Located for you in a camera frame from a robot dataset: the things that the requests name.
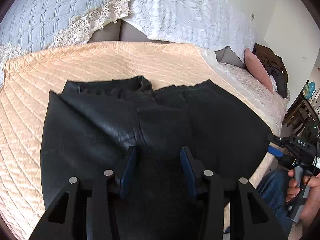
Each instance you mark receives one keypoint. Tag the white lace bed cover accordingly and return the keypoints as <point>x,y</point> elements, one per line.
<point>271,107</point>

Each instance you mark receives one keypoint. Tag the grey bed headboard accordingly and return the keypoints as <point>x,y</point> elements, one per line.
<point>120,31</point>

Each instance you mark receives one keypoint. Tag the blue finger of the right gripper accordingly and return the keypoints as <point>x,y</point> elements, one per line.
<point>274,151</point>

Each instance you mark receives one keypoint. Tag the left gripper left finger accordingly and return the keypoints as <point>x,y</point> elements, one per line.
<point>125,168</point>

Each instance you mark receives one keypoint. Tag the light blue quilted pillow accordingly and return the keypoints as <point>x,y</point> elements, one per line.
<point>32,25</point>

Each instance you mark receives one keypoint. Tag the peach quilted bedspread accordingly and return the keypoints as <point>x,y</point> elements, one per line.
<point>24,99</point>

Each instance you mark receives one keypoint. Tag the white embossed pillow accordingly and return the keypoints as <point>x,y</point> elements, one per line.
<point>209,24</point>

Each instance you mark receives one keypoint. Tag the pink pillow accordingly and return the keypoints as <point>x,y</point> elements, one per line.
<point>256,68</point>

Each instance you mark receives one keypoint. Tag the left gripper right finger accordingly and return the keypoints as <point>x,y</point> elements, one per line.
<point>193,171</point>

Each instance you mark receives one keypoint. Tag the dark clothes pile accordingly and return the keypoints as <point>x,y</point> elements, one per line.
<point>274,66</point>

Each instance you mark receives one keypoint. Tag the black leather jacket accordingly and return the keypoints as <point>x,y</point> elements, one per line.
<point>90,126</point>

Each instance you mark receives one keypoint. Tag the blue jeans leg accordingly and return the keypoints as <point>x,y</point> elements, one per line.
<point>272,189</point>

